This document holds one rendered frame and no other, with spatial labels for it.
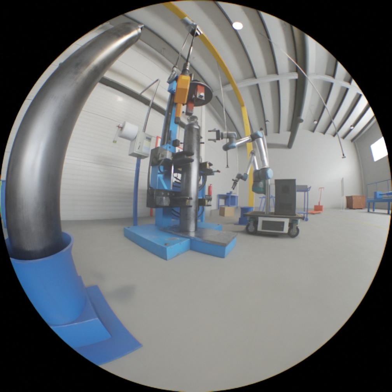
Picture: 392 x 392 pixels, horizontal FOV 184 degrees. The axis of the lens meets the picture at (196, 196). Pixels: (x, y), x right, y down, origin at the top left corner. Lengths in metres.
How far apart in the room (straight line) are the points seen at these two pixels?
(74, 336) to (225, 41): 7.51
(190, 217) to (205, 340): 1.15
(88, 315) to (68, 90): 0.64
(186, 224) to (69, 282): 1.21
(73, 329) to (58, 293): 0.14
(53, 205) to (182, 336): 0.59
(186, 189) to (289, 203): 1.43
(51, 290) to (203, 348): 0.49
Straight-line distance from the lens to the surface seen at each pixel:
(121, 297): 0.74
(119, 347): 0.56
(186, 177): 1.36
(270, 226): 1.84
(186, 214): 1.34
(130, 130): 2.00
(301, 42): 5.96
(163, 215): 1.66
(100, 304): 0.71
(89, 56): 0.58
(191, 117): 1.80
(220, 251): 1.13
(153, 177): 1.39
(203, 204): 1.49
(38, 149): 0.38
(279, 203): 1.88
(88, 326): 0.51
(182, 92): 0.68
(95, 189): 2.87
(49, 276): 0.40
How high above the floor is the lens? 0.51
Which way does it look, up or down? 2 degrees up
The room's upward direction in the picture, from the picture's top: 2 degrees clockwise
